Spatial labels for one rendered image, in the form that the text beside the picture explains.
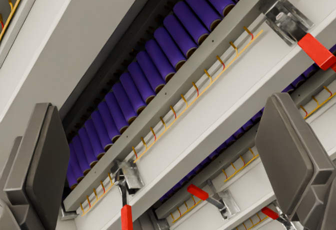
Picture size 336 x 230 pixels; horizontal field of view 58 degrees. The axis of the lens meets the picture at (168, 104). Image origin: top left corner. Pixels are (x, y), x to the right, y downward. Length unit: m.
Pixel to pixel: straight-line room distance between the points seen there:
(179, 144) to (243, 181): 0.19
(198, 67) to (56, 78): 0.15
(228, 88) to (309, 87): 0.16
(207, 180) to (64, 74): 0.34
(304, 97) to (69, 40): 0.33
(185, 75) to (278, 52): 0.10
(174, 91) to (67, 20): 0.16
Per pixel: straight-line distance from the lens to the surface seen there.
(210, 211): 0.57
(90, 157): 0.47
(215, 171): 0.52
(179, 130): 0.37
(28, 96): 0.29
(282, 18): 0.29
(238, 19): 0.32
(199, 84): 0.35
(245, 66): 0.33
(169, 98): 0.35
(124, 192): 0.40
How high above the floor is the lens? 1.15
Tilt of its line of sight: 32 degrees down
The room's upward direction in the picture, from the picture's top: 65 degrees counter-clockwise
